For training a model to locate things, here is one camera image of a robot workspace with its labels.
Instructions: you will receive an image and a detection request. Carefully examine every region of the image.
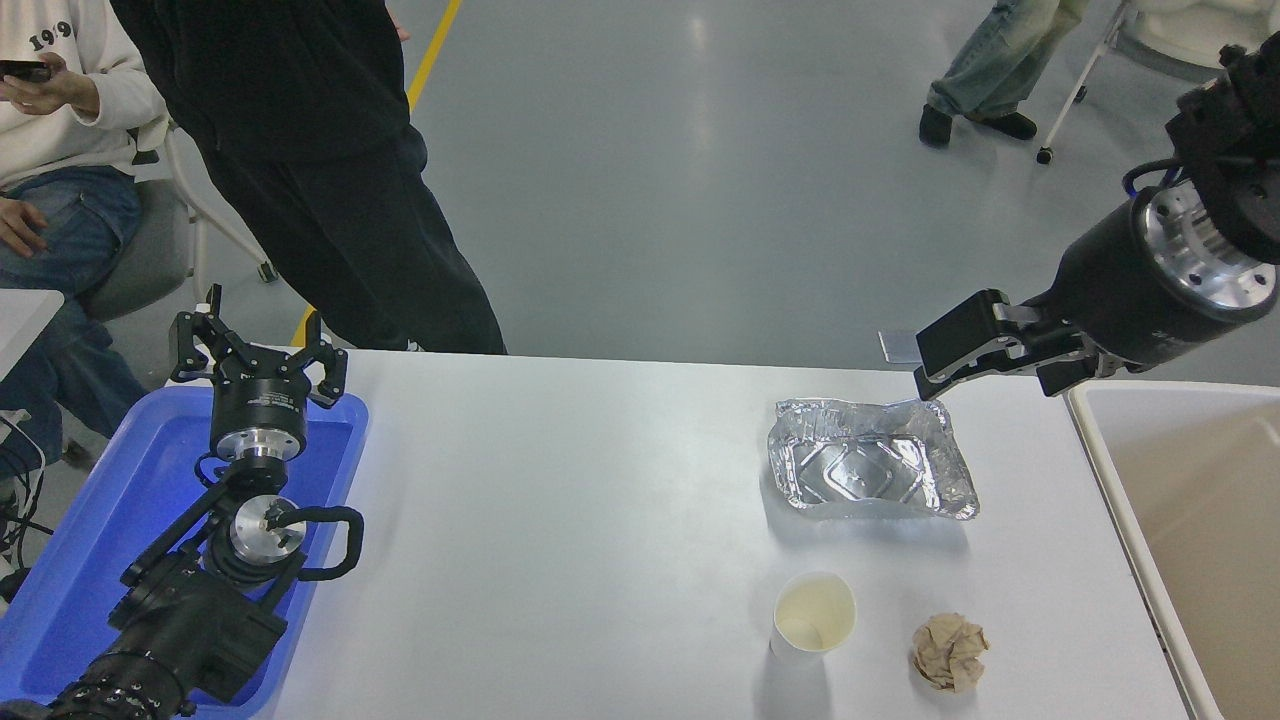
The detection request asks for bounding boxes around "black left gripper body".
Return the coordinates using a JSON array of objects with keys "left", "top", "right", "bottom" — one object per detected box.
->
[{"left": 208, "top": 346, "right": 321, "bottom": 437}]

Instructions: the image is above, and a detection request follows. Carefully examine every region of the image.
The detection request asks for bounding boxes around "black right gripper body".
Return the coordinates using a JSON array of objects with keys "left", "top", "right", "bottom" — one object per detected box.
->
[{"left": 1050, "top": 198, "right": 1279, "bottom": 371}]

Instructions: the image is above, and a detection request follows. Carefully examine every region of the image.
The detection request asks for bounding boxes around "white paper cup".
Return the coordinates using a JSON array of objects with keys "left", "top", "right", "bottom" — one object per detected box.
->
[{"left": 769, "top": 570, "right": 858, "bottom": 669}]

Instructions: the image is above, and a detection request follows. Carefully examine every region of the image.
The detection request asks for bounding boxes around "person's right hand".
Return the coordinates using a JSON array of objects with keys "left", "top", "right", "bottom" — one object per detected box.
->
[{"left": 0, "top": 195, "right": 49, "bottom": 259}]

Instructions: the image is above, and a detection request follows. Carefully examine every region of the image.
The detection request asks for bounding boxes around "person's left hand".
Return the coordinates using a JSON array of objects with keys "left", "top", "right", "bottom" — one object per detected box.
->
[{"left": 0, "top": 50, "right": 101, "bottom": 117}]

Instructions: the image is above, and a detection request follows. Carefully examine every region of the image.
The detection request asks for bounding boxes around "grey chair with white legs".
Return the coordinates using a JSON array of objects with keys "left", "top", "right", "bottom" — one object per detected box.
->
[{"left": 78, "top": 125, "right": 281, "bottom": 323}]

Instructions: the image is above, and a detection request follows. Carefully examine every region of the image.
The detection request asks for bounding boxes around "white side table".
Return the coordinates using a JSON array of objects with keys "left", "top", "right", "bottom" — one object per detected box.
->
[{"left": 0, "top": 289, "right": 65, "bottom": 381}]

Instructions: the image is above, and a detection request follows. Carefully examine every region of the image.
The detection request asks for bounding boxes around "crumpled foil tray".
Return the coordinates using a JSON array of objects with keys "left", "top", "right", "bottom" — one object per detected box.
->
[{"left": 767, "top": 397, "right": 981, "bottom": 522}]

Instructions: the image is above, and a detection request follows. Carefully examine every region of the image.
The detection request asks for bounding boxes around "blue plastic tray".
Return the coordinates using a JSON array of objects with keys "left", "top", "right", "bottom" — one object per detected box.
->
[{"left": 0, "top": 385, "right": 369, "bottom": 717}]

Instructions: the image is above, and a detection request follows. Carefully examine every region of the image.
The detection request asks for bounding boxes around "large pale bin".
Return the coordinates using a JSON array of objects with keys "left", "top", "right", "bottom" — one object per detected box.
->
[{"left": 1065, "top": 380, "right": 1280, "bottom": 720}]

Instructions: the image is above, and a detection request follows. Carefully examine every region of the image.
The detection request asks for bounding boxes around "person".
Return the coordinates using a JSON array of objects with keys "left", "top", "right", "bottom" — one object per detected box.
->
[
  {"left": 0, "top": 0, "right": 171, "bottom": 483},
  {"left": 918, "top": 0, "right": 1091, "bottom": 149},
  {"left": 108, "top": 0, "right": 508, "bottom": 356}
]

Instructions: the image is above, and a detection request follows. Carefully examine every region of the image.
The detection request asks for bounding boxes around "white wheeled chair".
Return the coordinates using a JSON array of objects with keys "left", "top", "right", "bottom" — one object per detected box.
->
[{"left": 1035, "top": 0, "right": 1280, "bottom": 166}]

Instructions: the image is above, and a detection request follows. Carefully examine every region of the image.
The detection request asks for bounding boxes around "crumpled tan paper ball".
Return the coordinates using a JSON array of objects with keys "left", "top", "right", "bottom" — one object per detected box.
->
[{"left": 910, "top": 613, "right": 991, "bottom": 694}]

